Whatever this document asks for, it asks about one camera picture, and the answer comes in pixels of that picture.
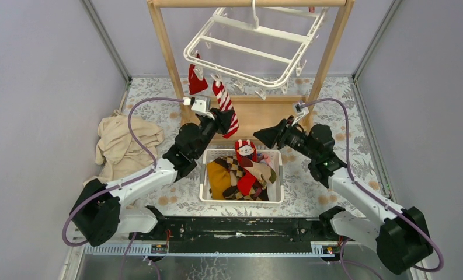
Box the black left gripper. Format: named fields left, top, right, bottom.
left=193, top=108, right=233, bottom=159

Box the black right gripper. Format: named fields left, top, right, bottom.
left=253, top=116, right=318, bottom=160

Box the pink patterned sock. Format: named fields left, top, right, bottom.
left=257, top=153, right=274, bottom=169

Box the wooden hanger stand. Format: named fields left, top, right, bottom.
left=147, top=1, right=354, bottom=144

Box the red white striped sock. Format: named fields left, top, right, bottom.
left=212, top=79, right=239, bottom=139

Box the plain red sock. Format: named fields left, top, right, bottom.
left=188, top=64, right=208, bottom=95

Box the beige sock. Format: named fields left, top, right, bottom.
left=241, top=157, right=277, bottom=188

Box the mustard yellow sock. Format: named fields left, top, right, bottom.
left=206, top=162, right=231, bottom=200

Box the white plastic basket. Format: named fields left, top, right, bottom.
left=199, top=148, right=284, bottom=208

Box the red bow sock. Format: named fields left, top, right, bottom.
left=235, top=139, right=257, bottom=196

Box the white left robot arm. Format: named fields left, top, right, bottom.
left=67, top=108, right=235, bottom=247

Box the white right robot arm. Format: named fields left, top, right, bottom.
left=253, top=117, right=434, bottom=275

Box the white plastic clip hanger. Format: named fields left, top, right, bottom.
left=183, top=6, right=329, bottom=99

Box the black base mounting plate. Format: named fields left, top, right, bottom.
left=129, top=216, right=344, bottom=254

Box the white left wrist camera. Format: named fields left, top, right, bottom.
left=183, top=96, right=215, bottom=120

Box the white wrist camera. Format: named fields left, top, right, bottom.
left=292, top=101, right=309, bottom=125
left=183, top=96, right=215, bottom=120

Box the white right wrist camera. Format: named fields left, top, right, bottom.
left=292, top=101, right=309, bottom=125

